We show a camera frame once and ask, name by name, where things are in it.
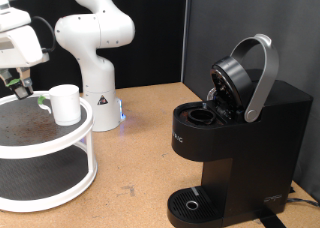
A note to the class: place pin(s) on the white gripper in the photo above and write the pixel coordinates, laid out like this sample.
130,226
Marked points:
16,48

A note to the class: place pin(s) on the green coffee pod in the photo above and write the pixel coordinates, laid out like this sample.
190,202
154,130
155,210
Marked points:
12,82

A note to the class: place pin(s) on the black Keurig coffee machine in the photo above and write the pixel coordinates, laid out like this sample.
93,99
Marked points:
253,154

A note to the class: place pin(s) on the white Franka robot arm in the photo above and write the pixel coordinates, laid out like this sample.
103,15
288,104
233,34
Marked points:
96,71

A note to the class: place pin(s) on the white two-tier turntable shelf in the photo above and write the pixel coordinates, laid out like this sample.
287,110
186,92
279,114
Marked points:
43,148

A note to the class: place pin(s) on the black backdrop curtain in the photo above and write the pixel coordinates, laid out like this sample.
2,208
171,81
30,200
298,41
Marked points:
156,38

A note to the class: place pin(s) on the grey partition panel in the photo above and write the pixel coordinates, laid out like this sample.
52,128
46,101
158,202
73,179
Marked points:
233,18

